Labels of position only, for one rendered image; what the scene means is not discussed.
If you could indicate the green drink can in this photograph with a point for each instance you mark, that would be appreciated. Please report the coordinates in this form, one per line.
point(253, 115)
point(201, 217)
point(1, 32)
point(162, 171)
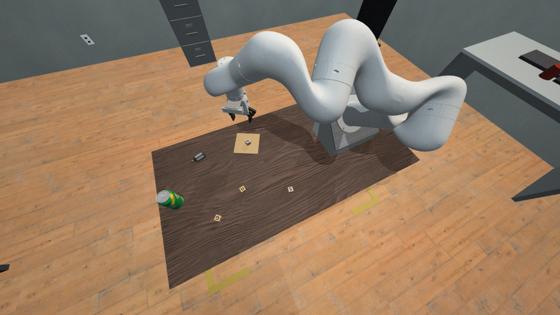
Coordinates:
point(169, 199)

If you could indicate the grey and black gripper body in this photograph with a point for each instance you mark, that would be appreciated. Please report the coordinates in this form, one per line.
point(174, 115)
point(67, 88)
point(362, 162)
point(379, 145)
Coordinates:
point(245, 104)

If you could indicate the tan square mat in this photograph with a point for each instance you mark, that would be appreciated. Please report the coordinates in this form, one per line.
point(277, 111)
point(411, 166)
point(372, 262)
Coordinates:
point(242, 148)

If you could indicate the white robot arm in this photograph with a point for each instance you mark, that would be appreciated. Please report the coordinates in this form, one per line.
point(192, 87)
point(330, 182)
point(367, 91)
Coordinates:
point(348, 55)

